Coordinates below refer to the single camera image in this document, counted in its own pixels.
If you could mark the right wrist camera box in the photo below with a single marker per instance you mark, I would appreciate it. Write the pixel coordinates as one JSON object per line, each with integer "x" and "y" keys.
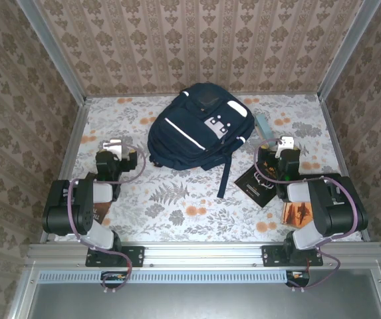
{"x": 285, "y": 144}

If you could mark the floral table cover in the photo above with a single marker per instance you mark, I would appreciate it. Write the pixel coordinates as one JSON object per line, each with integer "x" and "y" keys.
{"x": 210, "y": 226}

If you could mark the navy blue backpack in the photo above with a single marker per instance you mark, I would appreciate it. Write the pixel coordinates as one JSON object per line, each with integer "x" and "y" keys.
{"x": 190, "y": 133}

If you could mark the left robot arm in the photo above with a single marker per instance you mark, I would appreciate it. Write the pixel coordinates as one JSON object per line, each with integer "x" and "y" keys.
{"x": 60, "y": 206}

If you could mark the orange book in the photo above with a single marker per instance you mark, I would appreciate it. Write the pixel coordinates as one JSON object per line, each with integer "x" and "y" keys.
{"x": 293, "y": 212}

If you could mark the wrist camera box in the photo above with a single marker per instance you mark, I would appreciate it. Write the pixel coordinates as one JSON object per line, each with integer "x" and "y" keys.
{"x": 285, "y": 144}
{"x": 113, "y": 148}

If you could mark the light blue book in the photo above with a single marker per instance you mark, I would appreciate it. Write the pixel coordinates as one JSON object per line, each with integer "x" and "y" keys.
{"x": 263, "y": 128}

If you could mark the grey metal panel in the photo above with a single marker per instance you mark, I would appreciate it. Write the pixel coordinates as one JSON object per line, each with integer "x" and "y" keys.
{"x": 210, "y": 302}

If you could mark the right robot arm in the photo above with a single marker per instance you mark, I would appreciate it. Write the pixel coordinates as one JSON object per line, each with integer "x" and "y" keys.
{"x": 336, "y": 212}

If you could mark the black book gold text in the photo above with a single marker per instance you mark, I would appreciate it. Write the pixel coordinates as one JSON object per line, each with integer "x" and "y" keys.
{"x": 250, "y": 186}

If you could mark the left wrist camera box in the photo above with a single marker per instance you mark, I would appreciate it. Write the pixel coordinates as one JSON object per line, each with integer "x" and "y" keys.
{"x": 113, "y": 148}

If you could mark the aluminium front rail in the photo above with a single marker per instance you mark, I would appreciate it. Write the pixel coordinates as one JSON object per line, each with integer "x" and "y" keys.
{"x": 203, "y": 254}

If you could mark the aluminium table side rail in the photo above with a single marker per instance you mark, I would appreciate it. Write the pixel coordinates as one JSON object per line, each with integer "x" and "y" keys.
{"x": 332, "y": 133}

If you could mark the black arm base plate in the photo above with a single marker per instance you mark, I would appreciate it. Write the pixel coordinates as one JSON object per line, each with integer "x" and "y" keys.
{"x": 137, "y": 256}
{"x": 270, "y": 256}

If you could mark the aluminium frame post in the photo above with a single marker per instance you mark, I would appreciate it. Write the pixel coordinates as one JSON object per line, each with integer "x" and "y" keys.
{"x": 52, "y": 46}
{"x": 348, "y": 46}

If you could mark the dark brown book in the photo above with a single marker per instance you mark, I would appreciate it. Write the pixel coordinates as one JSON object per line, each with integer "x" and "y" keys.
{"x": 101, "y": 212}

